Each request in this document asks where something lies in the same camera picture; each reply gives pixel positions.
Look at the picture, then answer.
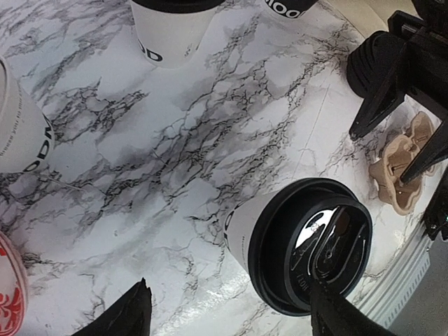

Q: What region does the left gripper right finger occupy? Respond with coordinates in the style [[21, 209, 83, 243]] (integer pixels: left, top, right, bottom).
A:
[[310, 279, 394, 336]]

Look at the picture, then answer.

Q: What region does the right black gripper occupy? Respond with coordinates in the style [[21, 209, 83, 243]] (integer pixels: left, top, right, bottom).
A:
[[349, 10, 447, 183]]

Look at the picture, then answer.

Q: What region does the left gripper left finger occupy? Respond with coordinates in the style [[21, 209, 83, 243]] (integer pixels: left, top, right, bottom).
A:
[[73, 278, 152, 336]]

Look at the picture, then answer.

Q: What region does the brown cardboard cup carrier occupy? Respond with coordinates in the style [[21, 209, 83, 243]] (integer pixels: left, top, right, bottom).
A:
[[369, 111, 438, 216]]

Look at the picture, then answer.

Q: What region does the white paper coffee cup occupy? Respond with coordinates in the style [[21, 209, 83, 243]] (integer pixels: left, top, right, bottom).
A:
[[130, 0, 223, 69]]

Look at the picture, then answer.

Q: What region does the stack of black lids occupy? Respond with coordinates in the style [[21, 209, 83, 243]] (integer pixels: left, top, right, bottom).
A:
[[346, 31, 414, 104]]

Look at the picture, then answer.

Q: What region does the red floral ceramic bowl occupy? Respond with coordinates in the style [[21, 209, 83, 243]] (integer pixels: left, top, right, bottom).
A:
[[1, 233, 28, 335]]

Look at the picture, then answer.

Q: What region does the black cup holding straws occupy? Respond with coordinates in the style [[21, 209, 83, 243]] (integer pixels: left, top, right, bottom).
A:
[[262, 0, 318, 21]]

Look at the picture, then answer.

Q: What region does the stack of white paper cups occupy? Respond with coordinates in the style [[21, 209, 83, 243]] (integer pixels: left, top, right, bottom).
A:
[[1, 58, 55, 174]]

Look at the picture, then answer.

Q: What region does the front aluminium rail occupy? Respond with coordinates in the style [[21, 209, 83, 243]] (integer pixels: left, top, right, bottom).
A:
[[349, 227, 434, 322]]

